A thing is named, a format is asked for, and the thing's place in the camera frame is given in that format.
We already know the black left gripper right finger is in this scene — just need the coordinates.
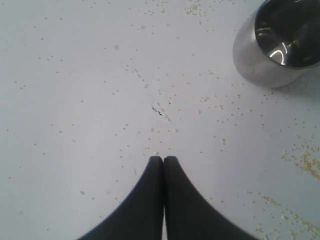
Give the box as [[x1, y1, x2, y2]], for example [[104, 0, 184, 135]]
[[163, 156, 256, 240]]

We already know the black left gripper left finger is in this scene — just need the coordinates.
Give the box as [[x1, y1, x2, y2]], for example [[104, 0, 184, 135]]
[[80, 156, 164, 240]]

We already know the stainless steel cup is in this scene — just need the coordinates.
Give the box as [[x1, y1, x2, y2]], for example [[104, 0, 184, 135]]
[[232, 0, 320, 88]]

